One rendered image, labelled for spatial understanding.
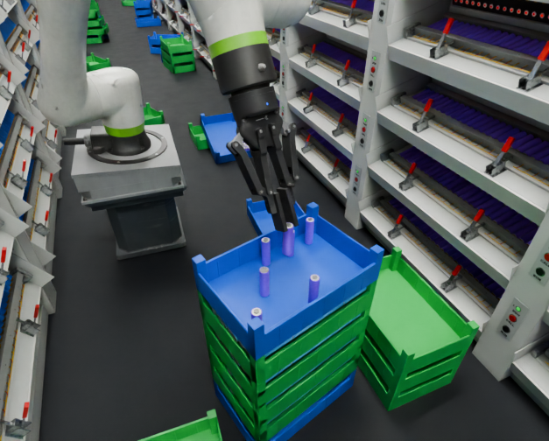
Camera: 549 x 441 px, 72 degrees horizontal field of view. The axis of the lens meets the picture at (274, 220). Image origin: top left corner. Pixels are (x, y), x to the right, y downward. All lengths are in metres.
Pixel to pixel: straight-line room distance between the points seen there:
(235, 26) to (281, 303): 0.47
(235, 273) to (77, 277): 0.82
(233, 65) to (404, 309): 0.76
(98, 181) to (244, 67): 0.78
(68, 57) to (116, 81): 0.20
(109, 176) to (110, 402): 0.63
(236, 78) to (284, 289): 0.39
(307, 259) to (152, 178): 0.64
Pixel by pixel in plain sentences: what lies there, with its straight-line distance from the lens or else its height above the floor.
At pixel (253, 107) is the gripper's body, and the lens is 0.60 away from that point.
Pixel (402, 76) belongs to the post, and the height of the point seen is 0.59.
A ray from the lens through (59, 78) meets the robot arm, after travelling 1.13.
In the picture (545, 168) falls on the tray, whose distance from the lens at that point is 1.03.
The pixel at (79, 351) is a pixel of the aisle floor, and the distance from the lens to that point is 1.28.
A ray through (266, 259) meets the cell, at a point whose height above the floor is 0.42.
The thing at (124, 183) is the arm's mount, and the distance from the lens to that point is 1.28.
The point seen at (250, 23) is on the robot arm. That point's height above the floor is 0.85.
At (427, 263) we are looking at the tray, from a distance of 1.33.
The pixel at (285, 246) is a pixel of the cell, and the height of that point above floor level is 0.50.
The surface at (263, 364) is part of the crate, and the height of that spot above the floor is 0.37.
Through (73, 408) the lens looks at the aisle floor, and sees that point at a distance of 1.18.
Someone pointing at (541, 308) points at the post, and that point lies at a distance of 1.05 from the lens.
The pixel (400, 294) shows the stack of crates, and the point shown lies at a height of 0.16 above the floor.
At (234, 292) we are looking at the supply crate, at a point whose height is 0.40.
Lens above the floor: 0.95
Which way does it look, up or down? 37 degrees down
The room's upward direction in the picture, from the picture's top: straight up
